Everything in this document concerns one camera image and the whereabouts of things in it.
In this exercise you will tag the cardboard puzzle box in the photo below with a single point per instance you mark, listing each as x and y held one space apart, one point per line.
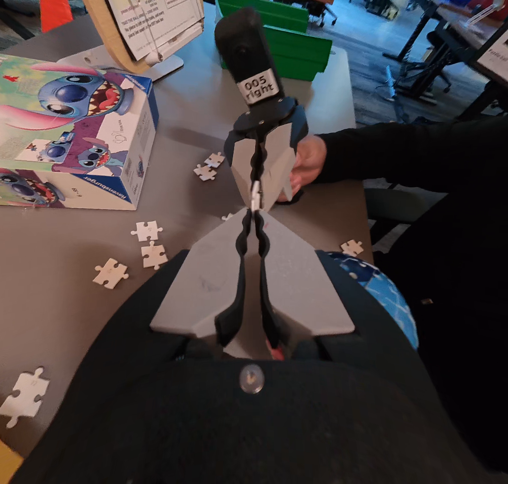
79 134

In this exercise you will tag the person's right forearm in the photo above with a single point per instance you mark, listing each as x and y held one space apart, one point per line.
397 154

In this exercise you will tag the person's dark clothed body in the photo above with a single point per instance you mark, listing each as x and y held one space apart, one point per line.
456 313

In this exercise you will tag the person's right hand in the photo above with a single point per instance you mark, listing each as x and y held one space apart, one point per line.
311 158

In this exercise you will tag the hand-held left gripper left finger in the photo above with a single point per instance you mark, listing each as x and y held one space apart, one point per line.
198 293

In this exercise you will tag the blue puzzle ball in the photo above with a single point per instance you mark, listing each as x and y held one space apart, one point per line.
391 297

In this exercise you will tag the yellow plastic bin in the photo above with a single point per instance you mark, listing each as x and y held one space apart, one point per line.
8 464

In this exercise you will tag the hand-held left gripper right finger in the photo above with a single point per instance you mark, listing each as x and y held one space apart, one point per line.
305 289

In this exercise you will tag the green plastic bin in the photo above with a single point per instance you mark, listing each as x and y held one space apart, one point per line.
301 55
274 11

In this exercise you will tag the orange traffic cone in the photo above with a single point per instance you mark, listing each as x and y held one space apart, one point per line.
55 3

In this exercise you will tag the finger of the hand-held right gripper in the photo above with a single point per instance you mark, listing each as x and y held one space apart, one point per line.
280 162
242 162

